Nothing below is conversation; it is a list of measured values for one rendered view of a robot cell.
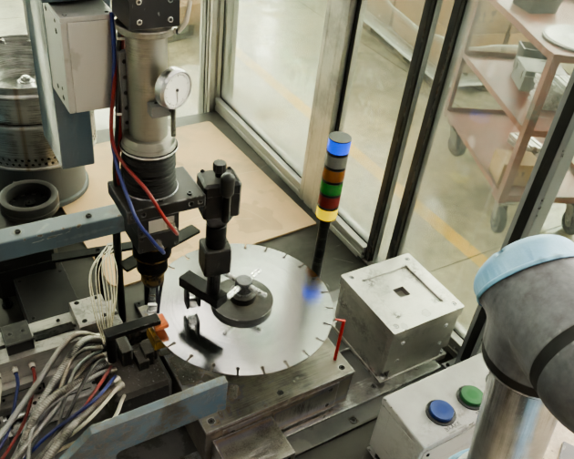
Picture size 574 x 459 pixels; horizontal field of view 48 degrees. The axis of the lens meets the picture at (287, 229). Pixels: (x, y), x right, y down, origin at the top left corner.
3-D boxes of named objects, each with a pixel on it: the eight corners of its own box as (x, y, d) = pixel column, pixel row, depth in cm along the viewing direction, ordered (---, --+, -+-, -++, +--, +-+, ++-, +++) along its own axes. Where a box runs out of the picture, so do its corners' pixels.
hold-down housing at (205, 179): (226, 257, 105) (233, 151, 92) (235, 277, 101) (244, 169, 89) (193, 263, 103) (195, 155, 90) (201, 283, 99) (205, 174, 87)
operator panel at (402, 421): (476, 393, 129) (499, 343, 120) (516, 436, 122) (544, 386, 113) (365, 448, 117) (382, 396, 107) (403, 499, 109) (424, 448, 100)
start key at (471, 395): (469, 389, 112) (473, 382, 111) (486, 405, 110) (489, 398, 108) (453, 397, 110) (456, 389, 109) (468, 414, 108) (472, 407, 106)
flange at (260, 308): (278, 287, 118) (279, 277, 117) (266, 330, 109) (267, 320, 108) (220, 275, 119) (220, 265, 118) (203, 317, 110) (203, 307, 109)
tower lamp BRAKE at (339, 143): (341, 142, 127) (343, 129, 125) (353, 154, 124) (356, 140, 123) (322, 147, 125) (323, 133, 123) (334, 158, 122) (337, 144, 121)
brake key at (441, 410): (440, 402, 109) (443, 395, 108) (456, 421, 106) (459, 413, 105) (422, 412, 107) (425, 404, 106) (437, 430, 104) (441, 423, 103)
